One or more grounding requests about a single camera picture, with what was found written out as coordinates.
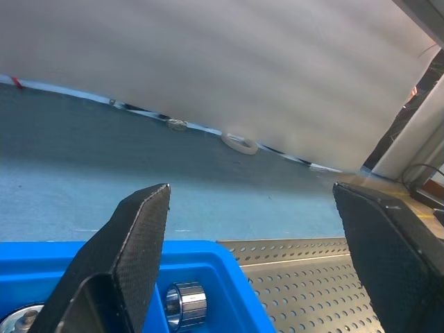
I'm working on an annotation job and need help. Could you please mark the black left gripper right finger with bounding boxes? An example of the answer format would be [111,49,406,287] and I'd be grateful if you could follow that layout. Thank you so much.
[332,181,444,333]

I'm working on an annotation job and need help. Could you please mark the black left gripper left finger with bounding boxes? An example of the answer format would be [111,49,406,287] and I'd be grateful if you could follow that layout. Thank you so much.
[29,182,171,333]

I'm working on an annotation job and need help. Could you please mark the blue compartment tray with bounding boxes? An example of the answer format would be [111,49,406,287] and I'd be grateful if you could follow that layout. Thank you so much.
[0,239,277,333]

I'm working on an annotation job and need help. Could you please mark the perforated metal tray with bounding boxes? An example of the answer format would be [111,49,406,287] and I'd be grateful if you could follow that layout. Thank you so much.
[215,237,386,333]

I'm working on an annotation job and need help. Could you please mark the white tape roll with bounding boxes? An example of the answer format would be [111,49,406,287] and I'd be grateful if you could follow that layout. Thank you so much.
[221,132,259,156]

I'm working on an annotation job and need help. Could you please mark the white backdrop sheet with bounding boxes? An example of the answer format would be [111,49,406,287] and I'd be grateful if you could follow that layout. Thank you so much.
[0,0,444,174]

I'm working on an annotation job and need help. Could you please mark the thin black cable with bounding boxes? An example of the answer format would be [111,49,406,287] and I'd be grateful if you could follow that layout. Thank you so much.
[402,162,444,195]

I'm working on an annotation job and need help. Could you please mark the white upright post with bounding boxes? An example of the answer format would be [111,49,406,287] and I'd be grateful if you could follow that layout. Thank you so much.
[370,74,444,181]

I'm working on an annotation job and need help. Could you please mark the small metal ring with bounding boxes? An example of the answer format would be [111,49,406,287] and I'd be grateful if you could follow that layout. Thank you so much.
[166,117,188,132]

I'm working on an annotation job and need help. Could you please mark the dark grey frame bar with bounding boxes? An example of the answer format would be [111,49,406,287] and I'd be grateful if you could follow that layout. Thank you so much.
[398,0,444,39]

